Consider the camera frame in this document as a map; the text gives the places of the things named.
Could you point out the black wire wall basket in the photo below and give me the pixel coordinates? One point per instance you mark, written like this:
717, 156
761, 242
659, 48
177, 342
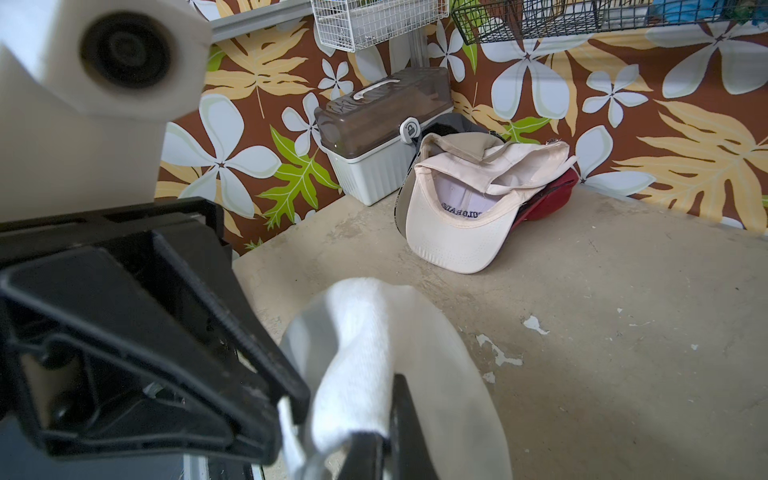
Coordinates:
481, 22

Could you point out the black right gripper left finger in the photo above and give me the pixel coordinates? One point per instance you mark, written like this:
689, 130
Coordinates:
365, 458

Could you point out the red baseball cap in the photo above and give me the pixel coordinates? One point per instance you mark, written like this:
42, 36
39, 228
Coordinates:
549, 200

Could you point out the dark grey baseball cap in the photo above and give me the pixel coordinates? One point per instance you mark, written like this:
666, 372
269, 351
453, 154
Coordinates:
446, 124

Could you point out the white wire wall basket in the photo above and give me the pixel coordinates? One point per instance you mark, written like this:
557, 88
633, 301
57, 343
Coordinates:
356, 25

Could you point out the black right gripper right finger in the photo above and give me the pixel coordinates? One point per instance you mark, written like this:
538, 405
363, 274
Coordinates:
408, 453

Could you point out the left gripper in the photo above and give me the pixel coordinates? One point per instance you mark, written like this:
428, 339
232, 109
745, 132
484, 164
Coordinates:
87, 91

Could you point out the white New York baseball cap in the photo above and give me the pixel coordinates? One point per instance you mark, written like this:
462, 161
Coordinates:
348, 345

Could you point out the white box with brown lid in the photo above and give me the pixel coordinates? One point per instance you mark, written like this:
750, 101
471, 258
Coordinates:
371, 136

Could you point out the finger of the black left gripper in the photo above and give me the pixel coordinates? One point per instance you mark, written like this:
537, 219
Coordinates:
139, 345

